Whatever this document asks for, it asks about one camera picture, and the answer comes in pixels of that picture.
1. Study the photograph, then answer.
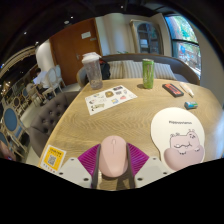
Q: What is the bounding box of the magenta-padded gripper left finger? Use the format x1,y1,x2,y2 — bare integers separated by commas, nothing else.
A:
57,143,102,190

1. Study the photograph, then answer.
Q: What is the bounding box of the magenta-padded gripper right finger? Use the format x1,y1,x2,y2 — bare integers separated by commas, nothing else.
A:
125,142,173,189

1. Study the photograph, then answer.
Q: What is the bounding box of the pink computer mouse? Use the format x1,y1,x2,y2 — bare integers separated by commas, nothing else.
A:
99,134,129,178

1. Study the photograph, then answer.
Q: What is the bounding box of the white mouse pad pink rest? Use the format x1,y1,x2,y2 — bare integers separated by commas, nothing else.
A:
150,107,206,172

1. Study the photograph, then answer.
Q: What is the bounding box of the yellow code card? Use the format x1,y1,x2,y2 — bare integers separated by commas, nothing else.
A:
38,144,67,174

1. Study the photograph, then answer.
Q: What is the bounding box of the grey tufted chair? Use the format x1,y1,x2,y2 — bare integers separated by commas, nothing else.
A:
28,91,81,158

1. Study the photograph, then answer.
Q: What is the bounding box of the white sticker sheet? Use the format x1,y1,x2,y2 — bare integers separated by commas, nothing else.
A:
84,84,138,116

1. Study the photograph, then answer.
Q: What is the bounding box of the small teal pack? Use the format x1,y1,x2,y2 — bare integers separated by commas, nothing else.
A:
183,100,199,110

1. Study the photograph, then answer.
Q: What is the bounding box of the flat black red box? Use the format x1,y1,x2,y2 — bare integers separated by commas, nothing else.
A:
161,83,185,98

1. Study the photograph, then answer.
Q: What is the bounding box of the white tube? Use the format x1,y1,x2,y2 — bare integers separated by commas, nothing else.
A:
179,81,195,98

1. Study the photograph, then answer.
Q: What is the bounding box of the group of dining chairs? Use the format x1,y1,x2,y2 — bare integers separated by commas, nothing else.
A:
0,64,64,161

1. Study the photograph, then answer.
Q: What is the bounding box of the green drink can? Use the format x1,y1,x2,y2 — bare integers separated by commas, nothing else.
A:
141,58,155,90

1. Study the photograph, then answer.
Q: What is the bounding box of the clear shaker bottle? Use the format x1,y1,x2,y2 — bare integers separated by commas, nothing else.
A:
81,51,104,90

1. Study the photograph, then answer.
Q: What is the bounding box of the striped cushion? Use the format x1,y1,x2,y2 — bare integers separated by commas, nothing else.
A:
153,62,177,81
108,60,125,80
121,59,144,80

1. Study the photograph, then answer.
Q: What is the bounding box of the black backpack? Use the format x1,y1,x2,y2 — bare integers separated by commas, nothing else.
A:
99,59,111,80

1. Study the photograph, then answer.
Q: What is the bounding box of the person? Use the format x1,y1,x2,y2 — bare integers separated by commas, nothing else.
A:
32,68,49,89

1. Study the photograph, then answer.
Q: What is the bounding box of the grey curved sofa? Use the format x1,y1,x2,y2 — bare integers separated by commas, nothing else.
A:
76,53,201,88

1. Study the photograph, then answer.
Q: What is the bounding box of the brown wooden door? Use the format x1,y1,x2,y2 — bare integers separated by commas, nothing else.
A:
49,18,103,86

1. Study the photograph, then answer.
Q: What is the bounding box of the glass door cabinet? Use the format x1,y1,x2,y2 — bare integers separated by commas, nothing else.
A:
129,19,163,55

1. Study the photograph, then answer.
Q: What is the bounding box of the dark framed window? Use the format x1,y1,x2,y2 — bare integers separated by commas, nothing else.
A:
164,14,203,79

